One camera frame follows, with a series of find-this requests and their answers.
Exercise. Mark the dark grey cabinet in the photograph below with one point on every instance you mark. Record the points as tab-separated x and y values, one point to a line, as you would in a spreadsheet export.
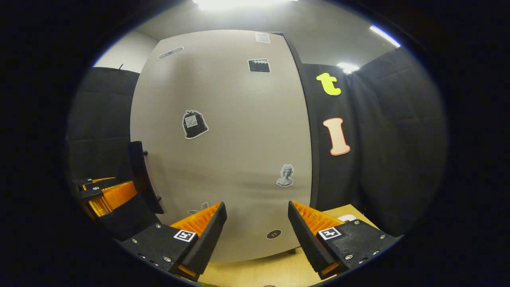
314	167

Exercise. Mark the grey cabinet door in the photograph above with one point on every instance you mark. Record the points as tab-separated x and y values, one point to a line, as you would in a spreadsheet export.
239	151

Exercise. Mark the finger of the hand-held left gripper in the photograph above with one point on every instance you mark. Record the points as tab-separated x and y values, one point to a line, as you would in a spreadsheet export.
127	219
83	181

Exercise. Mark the long ceiling light strip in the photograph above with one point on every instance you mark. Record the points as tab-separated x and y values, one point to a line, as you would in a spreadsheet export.
384	36

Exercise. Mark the large ceiling light panel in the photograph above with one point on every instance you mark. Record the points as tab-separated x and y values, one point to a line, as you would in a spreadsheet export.
243	3

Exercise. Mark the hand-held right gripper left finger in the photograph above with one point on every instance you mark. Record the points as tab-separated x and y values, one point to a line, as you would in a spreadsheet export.
209	239

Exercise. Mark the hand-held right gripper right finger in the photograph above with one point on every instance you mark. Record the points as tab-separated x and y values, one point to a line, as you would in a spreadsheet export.
305	239

